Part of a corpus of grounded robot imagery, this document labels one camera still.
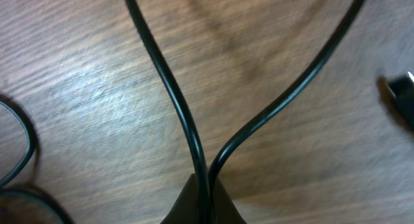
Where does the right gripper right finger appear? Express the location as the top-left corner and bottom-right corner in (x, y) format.
(212, 179), (246, 224)

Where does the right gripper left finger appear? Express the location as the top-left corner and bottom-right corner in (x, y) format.
(161, 174), (200, 224)

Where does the thin black cable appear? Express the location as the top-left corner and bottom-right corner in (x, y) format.
(121, 0), (370, 224)

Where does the black USB cable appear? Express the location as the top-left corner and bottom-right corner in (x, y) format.
(0, 71), (414, 224)

